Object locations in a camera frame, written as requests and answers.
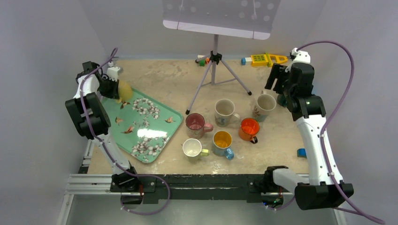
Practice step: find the pink skull mug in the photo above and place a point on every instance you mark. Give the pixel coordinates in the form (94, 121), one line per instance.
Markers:
(197, 126)

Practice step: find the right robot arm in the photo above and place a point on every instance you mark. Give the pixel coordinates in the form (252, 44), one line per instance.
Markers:
(325, 186)

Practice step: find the lime green mug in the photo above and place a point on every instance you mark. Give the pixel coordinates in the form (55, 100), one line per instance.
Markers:
(193, 150)

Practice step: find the white music stand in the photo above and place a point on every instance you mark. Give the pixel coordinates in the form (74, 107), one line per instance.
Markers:
(252, 19)

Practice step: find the yellow green toy ramp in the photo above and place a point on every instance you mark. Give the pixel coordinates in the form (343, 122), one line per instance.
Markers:
(272, 59)

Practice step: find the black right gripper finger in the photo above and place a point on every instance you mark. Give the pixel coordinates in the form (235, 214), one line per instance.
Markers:
(271, 79)
(281, 78)

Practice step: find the cream coral shell mug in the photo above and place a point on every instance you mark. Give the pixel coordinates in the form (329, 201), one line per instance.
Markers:
(264, 104)

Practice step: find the blue butterfly mug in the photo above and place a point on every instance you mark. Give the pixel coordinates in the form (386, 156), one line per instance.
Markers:
(222, 141)

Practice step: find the orange mug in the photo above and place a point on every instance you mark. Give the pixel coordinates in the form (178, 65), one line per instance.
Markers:
(249, 128)

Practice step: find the dark green mug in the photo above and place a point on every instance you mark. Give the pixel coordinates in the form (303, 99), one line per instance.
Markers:
(281, 100)

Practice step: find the yellow toy grid block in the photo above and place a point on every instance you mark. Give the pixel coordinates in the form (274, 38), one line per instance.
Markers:
(259, 60)

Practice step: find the yellow mug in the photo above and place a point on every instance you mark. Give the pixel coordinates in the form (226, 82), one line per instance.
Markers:
(125, 92)

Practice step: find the green floral tray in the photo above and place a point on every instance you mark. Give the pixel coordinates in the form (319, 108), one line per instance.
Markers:
(141, 125)

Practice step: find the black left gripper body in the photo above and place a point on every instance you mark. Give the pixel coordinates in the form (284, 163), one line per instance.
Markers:
(107, 88)

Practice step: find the small toy blocks pile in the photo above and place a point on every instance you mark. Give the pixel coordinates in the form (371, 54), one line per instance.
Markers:
(301, 153)

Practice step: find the blue white toy block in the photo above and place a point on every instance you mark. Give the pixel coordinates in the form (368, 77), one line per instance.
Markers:
(246, 61)

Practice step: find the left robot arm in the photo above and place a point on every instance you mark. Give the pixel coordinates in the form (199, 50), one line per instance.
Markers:
(91, 120)

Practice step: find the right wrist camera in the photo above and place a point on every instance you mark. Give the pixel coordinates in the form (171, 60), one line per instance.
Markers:
(298, 56)

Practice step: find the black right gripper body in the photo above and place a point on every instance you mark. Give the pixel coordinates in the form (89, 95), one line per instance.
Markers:
(288, 88)

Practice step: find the cream dragon mug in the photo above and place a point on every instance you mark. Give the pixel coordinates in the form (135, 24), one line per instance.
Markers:
(225, 113)

